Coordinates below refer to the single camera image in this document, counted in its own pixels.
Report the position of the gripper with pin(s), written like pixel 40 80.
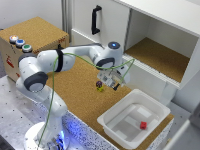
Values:
pixel 113 76

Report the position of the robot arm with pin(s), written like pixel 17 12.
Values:
pixel 46 61

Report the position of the purple block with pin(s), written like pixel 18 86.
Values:
pixel 99 83

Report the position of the yellow block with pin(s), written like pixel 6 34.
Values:
pixel 99 88

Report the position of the pink block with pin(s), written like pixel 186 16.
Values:
pixel 143 125

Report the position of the white plastic box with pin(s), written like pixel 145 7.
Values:
pixel 123 130

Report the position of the white sliding door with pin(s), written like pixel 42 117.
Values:
pixel 113 20

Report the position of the white cabinet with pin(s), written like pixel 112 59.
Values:
pixel 166 13

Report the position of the wooden drawer box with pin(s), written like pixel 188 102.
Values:
pixel 36 31

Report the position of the green button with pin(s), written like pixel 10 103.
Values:
pixel 26 47

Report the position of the blue button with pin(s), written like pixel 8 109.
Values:
pixel 20 42

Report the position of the red button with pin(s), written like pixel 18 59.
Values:
pixel 13 39

